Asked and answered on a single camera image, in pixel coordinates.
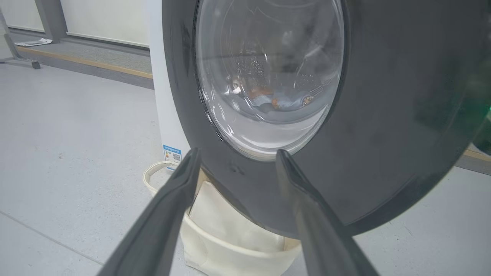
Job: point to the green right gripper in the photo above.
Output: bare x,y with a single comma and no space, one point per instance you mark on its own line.
485,134

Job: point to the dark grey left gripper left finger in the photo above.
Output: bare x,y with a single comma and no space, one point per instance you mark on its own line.
153,230

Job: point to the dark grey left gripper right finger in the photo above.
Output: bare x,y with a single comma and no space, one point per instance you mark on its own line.
318,234

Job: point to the dark round washing machine door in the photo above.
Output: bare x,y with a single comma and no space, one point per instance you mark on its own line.
402,115

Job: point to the blue orange cream printed garment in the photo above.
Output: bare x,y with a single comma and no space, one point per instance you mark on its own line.
268,100

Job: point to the cream fabric laundry basket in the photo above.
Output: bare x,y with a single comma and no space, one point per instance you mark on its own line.
230,260

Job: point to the white front-loading washing machine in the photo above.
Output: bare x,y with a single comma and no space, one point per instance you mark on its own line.
165,96

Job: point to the blue energy label sticker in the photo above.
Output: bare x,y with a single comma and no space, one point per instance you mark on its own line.
172,155

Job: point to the white paper sheet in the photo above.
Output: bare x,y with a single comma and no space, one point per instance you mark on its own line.
33,42

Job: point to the grey metal stand leg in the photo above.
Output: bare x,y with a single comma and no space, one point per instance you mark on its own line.
11,48

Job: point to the grey square pillar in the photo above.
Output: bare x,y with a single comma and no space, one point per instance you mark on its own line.
51,19

